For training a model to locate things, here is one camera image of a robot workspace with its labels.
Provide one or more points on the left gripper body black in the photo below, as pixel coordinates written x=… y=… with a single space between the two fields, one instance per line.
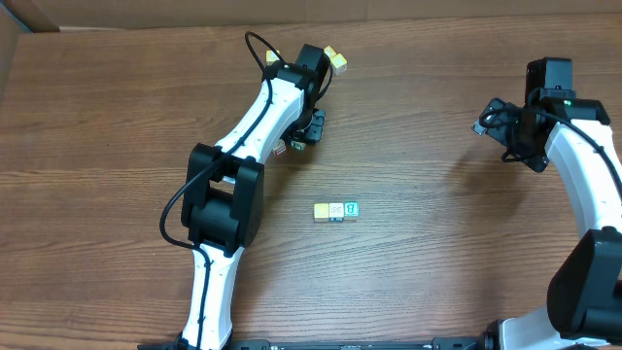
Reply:
x=315 y=126

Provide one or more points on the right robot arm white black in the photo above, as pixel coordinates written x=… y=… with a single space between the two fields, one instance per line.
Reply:
x=554 y=126

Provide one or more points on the white wooden block green side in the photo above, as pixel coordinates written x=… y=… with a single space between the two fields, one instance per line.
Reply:
x=298 y=145

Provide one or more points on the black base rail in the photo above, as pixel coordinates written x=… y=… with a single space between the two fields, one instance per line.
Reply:
x=438 y=343

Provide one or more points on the yellow wooden block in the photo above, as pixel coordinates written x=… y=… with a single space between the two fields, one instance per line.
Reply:
x=271 y=57
x=321 y=212
x=330 y=52
x=339 y=64

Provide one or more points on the tan wooden block blue side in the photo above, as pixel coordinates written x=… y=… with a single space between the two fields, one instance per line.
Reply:
x=336 y=212

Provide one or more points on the green wooden block letter B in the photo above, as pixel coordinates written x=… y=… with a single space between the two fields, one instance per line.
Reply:
x=351 y=210

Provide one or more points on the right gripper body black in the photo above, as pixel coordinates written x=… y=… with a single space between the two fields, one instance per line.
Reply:
x=505 y=129

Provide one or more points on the white wooden block red drawing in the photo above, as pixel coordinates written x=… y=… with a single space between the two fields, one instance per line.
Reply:
x=279 y=148

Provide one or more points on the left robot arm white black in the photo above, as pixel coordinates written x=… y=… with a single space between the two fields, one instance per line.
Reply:
x=223 y=202

